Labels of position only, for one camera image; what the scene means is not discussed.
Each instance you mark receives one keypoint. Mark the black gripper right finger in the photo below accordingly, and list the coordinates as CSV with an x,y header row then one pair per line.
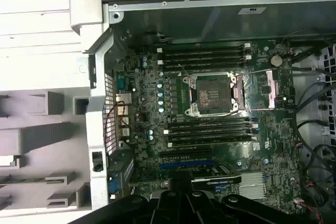
x,y
204,213

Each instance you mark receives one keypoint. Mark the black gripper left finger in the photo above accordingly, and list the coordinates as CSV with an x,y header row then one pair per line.
x,y
162,213

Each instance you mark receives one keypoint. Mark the metal socket cover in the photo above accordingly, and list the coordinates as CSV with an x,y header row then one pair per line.
x,y
272,90

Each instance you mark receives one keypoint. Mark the CPU socket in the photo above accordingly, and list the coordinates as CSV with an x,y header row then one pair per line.
x,y
210,95

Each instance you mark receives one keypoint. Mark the black graphics card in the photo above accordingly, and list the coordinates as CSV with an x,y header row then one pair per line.
x,y
218,179

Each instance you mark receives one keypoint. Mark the blue expansion slot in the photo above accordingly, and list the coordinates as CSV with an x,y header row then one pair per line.
x,y
183,167

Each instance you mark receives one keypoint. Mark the silver finned heatsink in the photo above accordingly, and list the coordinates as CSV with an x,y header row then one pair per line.
x,y
250,186

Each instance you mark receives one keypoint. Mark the black expansion slot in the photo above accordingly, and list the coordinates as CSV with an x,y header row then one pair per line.
x,y
186,153

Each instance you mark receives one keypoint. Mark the black RAM slot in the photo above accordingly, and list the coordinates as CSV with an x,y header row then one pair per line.
x,y
210,122
210,135
204,65
204,59
210,141
210,129
204,54
204,48

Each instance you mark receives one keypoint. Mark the metal locking lever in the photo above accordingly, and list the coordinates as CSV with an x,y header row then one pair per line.
x,y
218,115
183,71

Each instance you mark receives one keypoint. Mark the green motherboard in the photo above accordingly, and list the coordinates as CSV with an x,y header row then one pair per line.
x,y
275,134

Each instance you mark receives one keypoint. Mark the grey parts rack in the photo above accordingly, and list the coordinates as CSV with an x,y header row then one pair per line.
x,y
52,137

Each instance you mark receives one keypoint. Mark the green RAM stick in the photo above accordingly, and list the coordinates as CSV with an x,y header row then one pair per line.
x,y
23,180

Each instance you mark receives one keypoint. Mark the coin cell battery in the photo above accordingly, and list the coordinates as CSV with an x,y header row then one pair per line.
x,y
276,61

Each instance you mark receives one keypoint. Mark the black and grey PC case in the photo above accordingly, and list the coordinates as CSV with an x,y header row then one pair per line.
x,y
183,22

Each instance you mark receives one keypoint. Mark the grey metal disk bay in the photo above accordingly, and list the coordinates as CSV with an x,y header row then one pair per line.
x,y
328,64

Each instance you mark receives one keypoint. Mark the white case sticker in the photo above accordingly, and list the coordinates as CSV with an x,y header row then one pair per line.
x,y
252,10

